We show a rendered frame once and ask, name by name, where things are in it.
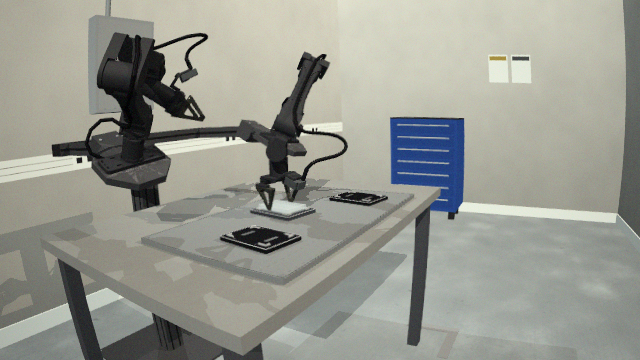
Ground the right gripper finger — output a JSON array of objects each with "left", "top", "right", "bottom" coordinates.
[
  {"left": 177, "top": 98, "right": 198, "bottom": 117},
  {"left": 177, "top": 95, "right": 205, "bottom": 122}
]

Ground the white well plate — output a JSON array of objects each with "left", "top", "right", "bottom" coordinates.
[{"left": 258, "top": 200, "right": 307, "bottom": 214}]

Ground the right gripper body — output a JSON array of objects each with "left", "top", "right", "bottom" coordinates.
[{"left": 152, "top": 69, "right": 190, "bottom": 117}]

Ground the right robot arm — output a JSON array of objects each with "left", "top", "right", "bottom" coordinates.
[{"left": 97, "top": 32, "right": 166, "bottom": 174}]

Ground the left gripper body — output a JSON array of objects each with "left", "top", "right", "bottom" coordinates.
[{"left": 255, "top": 157, "right": 302, "bottom": 188}]

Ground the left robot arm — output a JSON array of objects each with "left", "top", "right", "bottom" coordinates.
[{"left": 259, "top": 51, "right": 330, "bottom": 191}]

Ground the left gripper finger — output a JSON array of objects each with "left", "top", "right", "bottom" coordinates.
[
  {"left": 256, "top": 186, "right": 275, "bottom": 210},
  {"left": 284, "top": 184, "right": 298, "bottom": 202}
]

